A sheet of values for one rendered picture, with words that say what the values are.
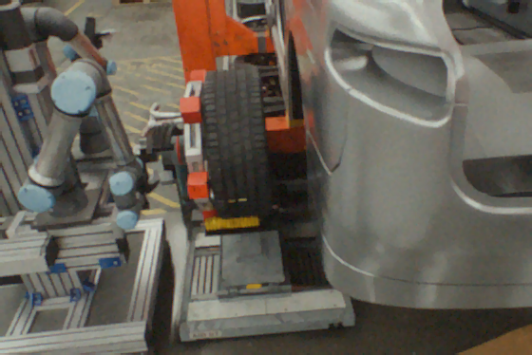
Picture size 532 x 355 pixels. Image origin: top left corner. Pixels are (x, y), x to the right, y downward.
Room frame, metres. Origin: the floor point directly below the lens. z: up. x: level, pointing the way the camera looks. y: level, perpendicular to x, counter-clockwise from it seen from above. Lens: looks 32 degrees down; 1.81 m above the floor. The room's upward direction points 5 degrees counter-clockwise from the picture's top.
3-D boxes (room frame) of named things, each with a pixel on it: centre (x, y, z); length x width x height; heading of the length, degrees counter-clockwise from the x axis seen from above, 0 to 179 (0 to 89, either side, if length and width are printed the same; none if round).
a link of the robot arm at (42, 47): (2.03, 0.93, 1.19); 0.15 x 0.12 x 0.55; 78
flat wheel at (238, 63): (4.17, -0.13, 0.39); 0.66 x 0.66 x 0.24
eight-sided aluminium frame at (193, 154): (1.84, 0.27, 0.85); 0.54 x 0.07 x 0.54; 1
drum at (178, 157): (1.84, 0.34, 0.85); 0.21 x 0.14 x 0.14; 91
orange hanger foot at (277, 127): (2.39, -0.05, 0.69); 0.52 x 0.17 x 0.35; 91
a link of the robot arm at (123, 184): (1.39, 0.50, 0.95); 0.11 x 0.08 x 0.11; 0
